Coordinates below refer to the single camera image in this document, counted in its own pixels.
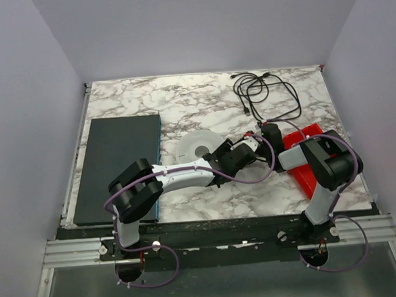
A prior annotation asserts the grey cable spool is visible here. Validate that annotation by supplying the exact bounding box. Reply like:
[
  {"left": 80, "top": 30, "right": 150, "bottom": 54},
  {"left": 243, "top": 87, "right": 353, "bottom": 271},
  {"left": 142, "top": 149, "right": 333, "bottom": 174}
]
[{"left": 175, "top": 129, "right": 224, "bottom": 163}]

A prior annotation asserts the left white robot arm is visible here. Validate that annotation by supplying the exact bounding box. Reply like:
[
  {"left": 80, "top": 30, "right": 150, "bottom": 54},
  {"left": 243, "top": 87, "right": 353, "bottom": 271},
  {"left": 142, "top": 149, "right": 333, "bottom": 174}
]
[{"left": 108, "top": 137, "right": 259, "bottom": 248}]

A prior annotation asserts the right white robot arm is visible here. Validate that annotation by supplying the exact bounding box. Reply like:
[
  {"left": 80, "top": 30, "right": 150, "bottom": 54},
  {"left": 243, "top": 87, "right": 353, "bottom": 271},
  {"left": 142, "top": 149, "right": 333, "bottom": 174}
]
[{"left": 258, "top": 122, "right": 363, "bottom": 235}]

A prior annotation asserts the red plastic tray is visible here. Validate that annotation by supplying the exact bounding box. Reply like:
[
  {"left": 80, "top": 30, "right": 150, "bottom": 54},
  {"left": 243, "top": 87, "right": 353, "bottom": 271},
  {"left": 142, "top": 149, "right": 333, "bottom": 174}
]
[{"left": 282, "top": 123, "right": 323, "bottom": 199}]

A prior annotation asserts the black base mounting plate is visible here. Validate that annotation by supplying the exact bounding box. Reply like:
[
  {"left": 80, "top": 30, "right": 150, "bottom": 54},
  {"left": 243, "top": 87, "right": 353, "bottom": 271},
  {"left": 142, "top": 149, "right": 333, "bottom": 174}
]
[{"left": 98, "top": 210, "right": 342, "bottom": 275}]

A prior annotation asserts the black flat box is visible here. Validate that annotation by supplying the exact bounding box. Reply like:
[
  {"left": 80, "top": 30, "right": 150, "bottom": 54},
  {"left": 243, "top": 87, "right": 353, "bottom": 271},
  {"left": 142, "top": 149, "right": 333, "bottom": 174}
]
[{"left": 73, "top": 114, "right": 161, "bottom": 226}]

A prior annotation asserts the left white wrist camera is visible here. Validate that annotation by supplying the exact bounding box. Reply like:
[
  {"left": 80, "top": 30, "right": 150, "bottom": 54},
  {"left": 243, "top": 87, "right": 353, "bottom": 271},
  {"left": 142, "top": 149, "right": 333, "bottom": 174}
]
[{"left": 239, "top": 131, "right": 262, "bottom": 153}]

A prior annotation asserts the black usb cable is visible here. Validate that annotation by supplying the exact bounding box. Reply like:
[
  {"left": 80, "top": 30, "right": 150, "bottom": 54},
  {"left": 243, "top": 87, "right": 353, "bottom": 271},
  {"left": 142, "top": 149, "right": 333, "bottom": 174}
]
[{"left": 229, "top": 68, "right": 302, "bottom": 125}]

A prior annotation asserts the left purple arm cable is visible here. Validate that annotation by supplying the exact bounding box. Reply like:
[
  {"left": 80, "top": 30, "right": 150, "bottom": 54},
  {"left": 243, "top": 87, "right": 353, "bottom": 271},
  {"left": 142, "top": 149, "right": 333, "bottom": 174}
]
[{"left": 99, "top": 134, "right": 285, "bottom": 291}]

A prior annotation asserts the aluminium rail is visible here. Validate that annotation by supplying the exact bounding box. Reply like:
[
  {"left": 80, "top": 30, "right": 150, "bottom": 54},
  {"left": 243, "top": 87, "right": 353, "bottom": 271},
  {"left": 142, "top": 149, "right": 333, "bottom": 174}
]
[{"left": 42, "top": 238, "right": 102, "bottom": 269}]

